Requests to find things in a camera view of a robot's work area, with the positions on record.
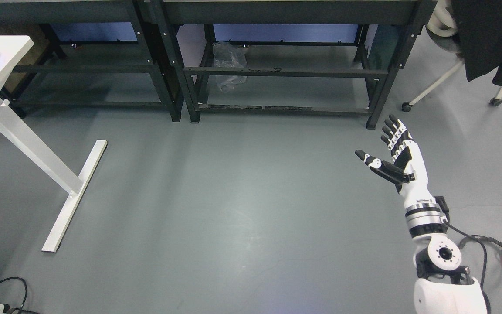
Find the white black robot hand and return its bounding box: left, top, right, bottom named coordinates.
left=355, top=115, right=435, bottom=209

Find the white robot forearm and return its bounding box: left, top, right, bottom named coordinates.
left=405, top=196, right=491, bottom=314

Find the black metal right shelf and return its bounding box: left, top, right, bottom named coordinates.
left=151, top=0, right=436, bottom=129

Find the black metal shelf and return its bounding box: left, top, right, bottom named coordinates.
left=0, top=0, right=183, bottom=123
left=151, top=0, right=436, bottom=129

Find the black metal left shelf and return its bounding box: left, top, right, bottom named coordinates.
left=0, top=0, right=183, bottom=123

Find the white office chair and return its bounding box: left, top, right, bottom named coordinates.
left=401, top=0, right=502, bottom=113

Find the black jacket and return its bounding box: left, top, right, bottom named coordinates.
left=451, top=0, right=502, bottom=87

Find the clear plastic bag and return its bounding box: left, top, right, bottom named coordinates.
left=212, top=42, right=247, bottom=93

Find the white table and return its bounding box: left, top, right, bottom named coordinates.
left=0, top=35, right=108, bottom=253

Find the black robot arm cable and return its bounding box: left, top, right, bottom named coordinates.
left=435, top=196, right=502, bottom=314

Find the black floor cable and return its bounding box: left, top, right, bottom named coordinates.
left=0, top=277, right=38, bottom=314

